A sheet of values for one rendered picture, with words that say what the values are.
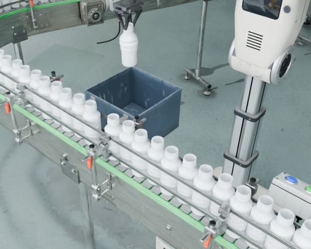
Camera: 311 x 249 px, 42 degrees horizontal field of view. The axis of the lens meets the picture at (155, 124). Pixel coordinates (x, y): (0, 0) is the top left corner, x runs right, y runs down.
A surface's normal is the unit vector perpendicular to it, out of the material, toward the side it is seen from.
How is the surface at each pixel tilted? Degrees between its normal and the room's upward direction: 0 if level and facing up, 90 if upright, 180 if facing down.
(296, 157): 0
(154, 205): 90
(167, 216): 90
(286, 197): 70
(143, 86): 90
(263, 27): 90
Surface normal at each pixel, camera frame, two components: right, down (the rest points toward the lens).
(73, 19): 0.52, 0.52
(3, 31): 0.85, 0.32
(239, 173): -0.65, 0.44
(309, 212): -0.60, 0.14
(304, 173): 0.03, -0.80
